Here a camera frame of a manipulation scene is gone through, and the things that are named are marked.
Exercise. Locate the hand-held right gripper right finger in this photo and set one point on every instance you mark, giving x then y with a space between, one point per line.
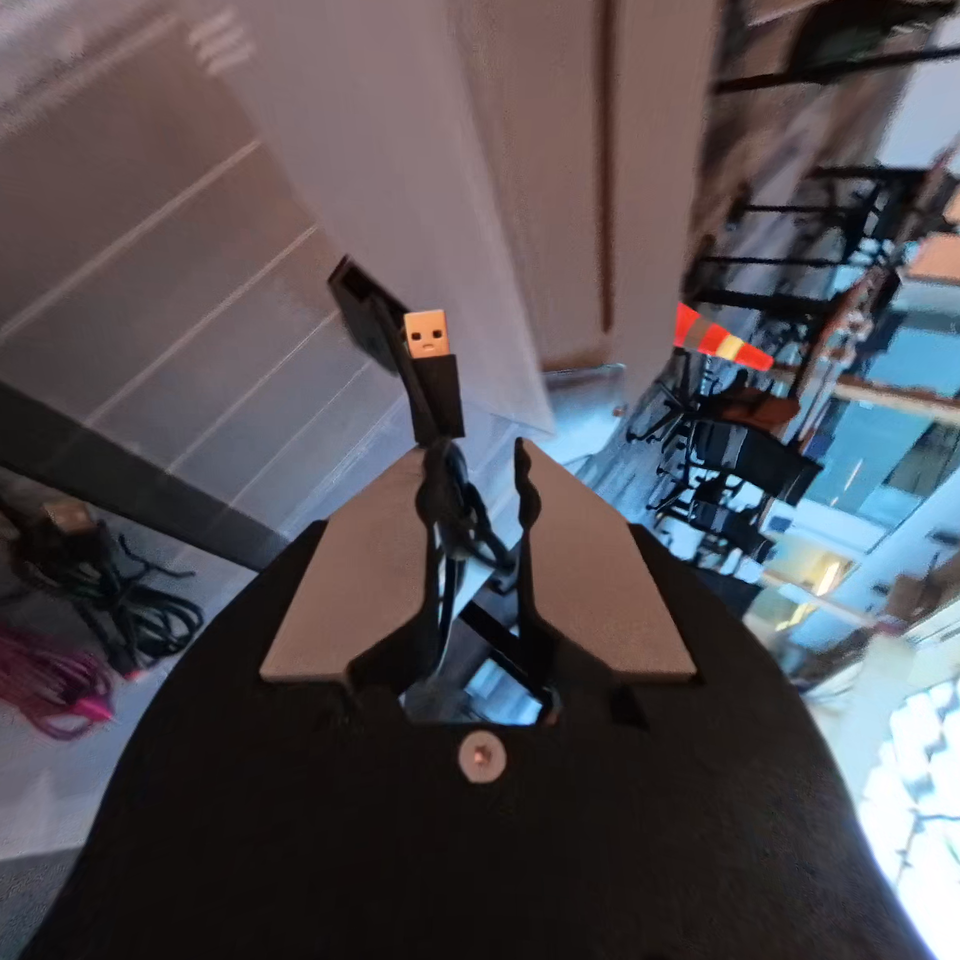
607 600

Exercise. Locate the grey USB hub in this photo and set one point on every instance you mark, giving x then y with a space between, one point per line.
356 307

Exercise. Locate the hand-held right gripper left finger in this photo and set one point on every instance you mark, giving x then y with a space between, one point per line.
345 600

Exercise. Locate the orange traffic cone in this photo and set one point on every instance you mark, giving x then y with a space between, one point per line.
720 341

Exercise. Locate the row of black office chairs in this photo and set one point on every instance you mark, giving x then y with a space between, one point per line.
735 450

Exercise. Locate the clear plastic bin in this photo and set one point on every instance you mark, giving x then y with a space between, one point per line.
225 262

